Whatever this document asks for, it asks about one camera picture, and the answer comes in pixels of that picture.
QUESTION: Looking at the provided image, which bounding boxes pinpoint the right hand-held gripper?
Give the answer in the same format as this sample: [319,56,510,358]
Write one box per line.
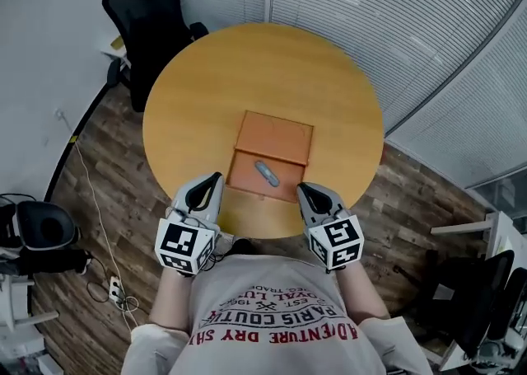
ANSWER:
[296,181,366,274]

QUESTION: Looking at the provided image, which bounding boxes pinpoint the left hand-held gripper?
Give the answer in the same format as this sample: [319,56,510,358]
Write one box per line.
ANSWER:
[154,172,226,278]

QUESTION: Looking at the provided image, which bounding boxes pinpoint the grey utility knife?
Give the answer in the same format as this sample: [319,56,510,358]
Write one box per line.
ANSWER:
[254,160,282,190]

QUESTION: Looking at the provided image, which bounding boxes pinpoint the orange cardboard box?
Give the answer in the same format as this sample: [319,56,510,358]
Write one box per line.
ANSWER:
[225,109,315,204]

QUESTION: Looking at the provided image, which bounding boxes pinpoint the person's right forearm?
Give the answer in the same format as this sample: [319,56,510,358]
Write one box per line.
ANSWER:
[334,262,390,321]

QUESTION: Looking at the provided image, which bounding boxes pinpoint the person's left forearm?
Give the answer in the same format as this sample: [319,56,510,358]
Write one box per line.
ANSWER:
[147,266,199,331]

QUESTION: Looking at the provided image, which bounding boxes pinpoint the white power strip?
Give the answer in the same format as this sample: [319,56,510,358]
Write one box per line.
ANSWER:
[107,275,125,305]

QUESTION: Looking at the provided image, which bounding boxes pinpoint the person's beige printed shirt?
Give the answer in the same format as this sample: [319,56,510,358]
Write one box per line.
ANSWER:
[120,247,434,375]

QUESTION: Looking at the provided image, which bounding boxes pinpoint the black mesh office chair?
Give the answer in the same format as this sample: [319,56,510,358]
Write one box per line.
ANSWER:
[101,0,210,114]

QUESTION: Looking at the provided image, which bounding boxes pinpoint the white desk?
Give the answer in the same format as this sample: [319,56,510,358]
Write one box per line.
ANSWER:
[429,209,527,375]

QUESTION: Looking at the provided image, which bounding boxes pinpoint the white window blinds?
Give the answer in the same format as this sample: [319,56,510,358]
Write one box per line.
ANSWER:
[157,0,527,190]

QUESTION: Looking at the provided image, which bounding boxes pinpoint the white shelf unit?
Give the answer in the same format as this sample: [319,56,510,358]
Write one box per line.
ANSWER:
[0,273,65,375]

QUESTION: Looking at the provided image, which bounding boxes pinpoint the white floor cable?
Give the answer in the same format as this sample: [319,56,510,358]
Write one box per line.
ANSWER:
[54,108,142,334]

